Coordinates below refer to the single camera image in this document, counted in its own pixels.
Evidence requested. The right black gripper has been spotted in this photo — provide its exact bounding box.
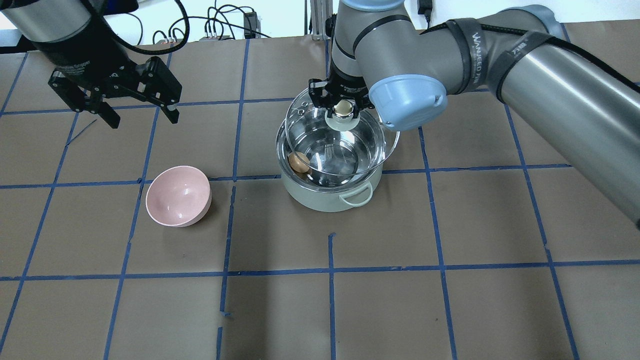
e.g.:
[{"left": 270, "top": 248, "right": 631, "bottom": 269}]
[{"left": 307, "top": 63, "right": 373, "bottom": 119}]

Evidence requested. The black power adapter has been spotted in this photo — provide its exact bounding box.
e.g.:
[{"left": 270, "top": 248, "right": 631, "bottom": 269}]
[{"left": 243, "top": 11, "right": 259, "bottom": 39}]

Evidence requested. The brown egg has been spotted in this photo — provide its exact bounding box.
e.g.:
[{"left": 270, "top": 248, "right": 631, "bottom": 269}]
[{"left": 286, "top": 152, "right": 311, "bottom": 174}]

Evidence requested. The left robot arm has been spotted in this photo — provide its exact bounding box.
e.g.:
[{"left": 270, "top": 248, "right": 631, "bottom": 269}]
[{"left": 1, "top": 0, "right": 187, "bottom": 129}]

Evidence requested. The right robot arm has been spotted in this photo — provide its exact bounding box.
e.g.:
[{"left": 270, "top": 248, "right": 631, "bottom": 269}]
[{"left": 308, "top": 0, "right": 640, "bottom": 226}]

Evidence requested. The glass pot lid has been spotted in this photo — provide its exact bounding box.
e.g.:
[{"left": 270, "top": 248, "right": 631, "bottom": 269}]
[{"left": 284, "top": 89, "right": 400, "bottom": 177}]

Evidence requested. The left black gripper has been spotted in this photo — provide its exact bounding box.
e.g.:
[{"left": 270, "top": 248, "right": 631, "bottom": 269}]
[{"left": 48, "top": 35, "right": 183, "bottom": 129}]

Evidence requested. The pale green cooking pot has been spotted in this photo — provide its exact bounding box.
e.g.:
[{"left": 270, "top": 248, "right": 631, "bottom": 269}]
[{"left": 275, "top": 89, "right": 400, "bottom": 213}]

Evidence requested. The aluminium frame post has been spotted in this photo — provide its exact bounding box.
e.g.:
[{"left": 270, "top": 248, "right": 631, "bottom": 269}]
[{"left": 308, "top": 0, "right": 334, "bottom": 41}]

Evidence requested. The pink bowl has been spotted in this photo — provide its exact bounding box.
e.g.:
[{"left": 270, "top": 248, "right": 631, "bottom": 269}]
[{"left": 145, "top": 165, "right": 213, "bottom": 228}]

